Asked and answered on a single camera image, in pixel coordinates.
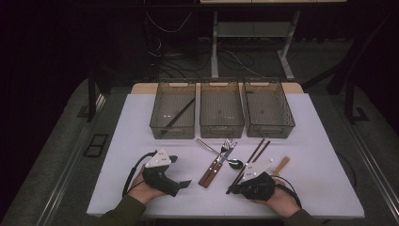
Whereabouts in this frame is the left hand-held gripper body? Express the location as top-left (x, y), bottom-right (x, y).
top-left (142, 148), bottom-right (183, 198)

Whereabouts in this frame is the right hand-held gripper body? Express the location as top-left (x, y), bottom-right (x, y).
top-left (239, 158), bottom-right (277, 202)

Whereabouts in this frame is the metal spoon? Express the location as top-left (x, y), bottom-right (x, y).
top-left (196, 137), bottom-right (245, 170)

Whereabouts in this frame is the fork with wooden handle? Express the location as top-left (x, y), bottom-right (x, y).
top-left (198, 137), bottom-right (233, 186)

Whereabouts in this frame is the small wooden spoon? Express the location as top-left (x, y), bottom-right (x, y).
top-left (271, 155), bottom-right (291, 177)

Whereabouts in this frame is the black chopstick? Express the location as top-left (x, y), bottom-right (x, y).
top-left (160, 97), bottom-right (196, 137)

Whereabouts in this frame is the transparent brown plastic bin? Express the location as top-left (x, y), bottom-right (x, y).
top-left (243, 77), bottom-right (296, 139)
top-left (149, 78), bottom-right (197, 140)
top-left (199, 77), bottom-right (245, 139)

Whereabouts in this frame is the person's left hand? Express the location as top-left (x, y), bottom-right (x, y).
top-left (127, 168), bottom-right (168, 205)

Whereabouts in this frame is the person's right hand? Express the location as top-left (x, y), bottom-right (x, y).
top-left (253, 179), bottom-right (301, 218)

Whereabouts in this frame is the white metal desk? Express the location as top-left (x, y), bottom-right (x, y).
top-left (199, 0), bottom-right (348, 82)

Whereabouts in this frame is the knife with wooden handle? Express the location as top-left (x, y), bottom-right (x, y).
top-left (202, 140), bottom-right (239, 189)

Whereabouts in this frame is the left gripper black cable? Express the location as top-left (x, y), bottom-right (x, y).
top-left (121, 150), bottom-right (158, 199)

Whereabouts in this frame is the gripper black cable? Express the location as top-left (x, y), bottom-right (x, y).
top-left (121, 150), bottom-right (158, 199)
top-left (272, 175), bottom-right (304, 210)

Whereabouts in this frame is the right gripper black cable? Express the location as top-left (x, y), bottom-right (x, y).
top-left (272, 175), bottom-right (304, 210)

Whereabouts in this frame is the metal floor rail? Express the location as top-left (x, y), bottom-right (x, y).
top-left (342, 116), bottom-right (399, 216)
top-left (40, 93), bottom-right (106, 226)

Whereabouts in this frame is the tangle of black floor cables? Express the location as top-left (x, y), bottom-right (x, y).
top-left (156, 51), bottom-right (212, 79)

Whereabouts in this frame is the thin black cable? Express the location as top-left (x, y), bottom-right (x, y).
top-left (337, 152), bottom-right (359, 189)

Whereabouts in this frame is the white floor cable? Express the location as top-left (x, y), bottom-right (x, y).
top-left (224, 49), bottom-right (266, 79)

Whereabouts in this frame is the black stand post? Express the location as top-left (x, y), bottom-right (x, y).
top-left (343, 78), bottom-right (371, 125)

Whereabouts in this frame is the hanging white cable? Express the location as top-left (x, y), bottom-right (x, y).
top-left (145, 10), bottom-right (193, 34)

